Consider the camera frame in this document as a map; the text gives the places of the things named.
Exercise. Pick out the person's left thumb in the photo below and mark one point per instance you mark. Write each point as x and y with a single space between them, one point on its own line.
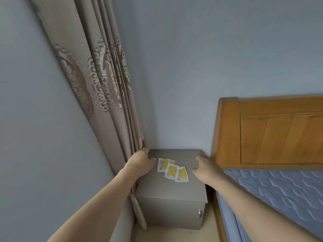
151 161

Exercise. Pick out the person's right hand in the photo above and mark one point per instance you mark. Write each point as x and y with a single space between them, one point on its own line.
208 170

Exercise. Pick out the person's right forearm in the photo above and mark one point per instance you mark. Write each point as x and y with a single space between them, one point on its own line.
254 211

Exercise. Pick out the silver cabinet knob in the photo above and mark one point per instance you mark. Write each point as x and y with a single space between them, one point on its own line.
199 213

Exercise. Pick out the beige patterned curtain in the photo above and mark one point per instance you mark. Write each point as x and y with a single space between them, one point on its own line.
101 80

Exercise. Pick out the person's left forearm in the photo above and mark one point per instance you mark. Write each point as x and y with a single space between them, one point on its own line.
101 206

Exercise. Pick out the grey bedside cabinet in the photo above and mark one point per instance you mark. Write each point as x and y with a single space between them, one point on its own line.
171 194

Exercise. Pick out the blue quilted mattress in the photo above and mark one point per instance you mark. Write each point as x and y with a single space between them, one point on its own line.
275 196

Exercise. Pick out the person's right thumb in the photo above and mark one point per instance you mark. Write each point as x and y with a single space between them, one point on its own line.
196 170

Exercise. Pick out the person's left hand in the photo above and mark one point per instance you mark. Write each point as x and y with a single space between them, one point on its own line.
140 163

